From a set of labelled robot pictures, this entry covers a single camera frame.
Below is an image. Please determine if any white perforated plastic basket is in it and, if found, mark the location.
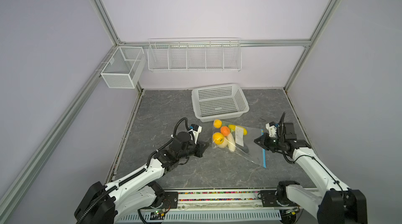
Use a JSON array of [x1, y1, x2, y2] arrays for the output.
[[192, 83, 249, 122]]

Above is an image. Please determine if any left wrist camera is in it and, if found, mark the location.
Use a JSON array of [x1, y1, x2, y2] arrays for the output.
[[170, 124, 202, 154]]

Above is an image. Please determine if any yellow lemon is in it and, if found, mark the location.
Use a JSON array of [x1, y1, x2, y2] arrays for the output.
[[213, 132, 225, 145]]

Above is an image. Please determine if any long white wire shelf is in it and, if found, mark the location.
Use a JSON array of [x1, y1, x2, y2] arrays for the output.
[[148, 37, 242, 72]]

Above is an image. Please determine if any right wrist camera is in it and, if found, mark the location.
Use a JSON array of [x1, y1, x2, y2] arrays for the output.
[[265, 112, 297, 142]]

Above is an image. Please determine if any peach half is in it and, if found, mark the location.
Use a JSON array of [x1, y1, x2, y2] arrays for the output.
[[213, 119, 222, 129]]

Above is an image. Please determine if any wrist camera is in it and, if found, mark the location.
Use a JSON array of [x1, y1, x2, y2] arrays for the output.
[[170, 124, 202, 154], [265, 112, 297, 142]]

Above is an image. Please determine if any small white mesh basket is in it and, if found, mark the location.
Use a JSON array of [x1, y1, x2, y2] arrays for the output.
[[100, 46, 146, 89]]

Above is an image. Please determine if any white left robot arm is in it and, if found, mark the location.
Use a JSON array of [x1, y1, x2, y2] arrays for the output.
[[74, 136, 209, 224]]

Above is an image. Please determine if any clear zip top bag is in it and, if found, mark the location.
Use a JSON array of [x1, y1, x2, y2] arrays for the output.
[[211, 120, 267, 168]]

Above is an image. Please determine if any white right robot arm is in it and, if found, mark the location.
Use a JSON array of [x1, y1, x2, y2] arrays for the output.
[[254, 133, 368, 224]]

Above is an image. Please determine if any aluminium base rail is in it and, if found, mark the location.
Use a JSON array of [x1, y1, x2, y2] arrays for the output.
[[92, 187, 352, 214]]

